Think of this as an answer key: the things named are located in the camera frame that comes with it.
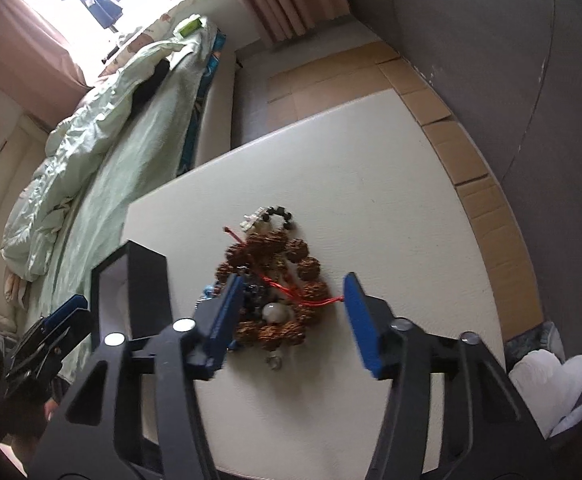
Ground white low table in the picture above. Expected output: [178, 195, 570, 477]
[123, 90, 503, 479]

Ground black garment on bed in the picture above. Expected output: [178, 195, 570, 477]
[131, 58, 171, 116]

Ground black square jewelry box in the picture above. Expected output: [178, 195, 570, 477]
[89, 240, 173, 349]

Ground white slipper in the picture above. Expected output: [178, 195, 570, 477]
[508, 349, 582, 439]

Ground person's left hand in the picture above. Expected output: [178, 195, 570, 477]
[0, 398, 59, 470]

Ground green tissue pack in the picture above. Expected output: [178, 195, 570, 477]
[175, 15, 203, 38]

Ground pink pillow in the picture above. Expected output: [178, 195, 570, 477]
[3, 268, 29, 311]

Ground dark wardrobe doors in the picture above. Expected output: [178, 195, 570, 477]
[330, 0, 582, 361]

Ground flattened cardboard sheets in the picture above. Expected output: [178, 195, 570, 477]
[267, 41, 544, 341]

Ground light green crumpled duvet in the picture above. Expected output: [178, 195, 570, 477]
[0, 38, 198, 283]

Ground brown rudraksha bead bracelet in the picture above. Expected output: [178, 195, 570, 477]
[214, 227, 333, 352]

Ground green bed with cream frame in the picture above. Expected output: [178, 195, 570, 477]
[0, 15, 235, 337]

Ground pink left curtain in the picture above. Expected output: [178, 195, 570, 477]
[0, 0, 89, 127]

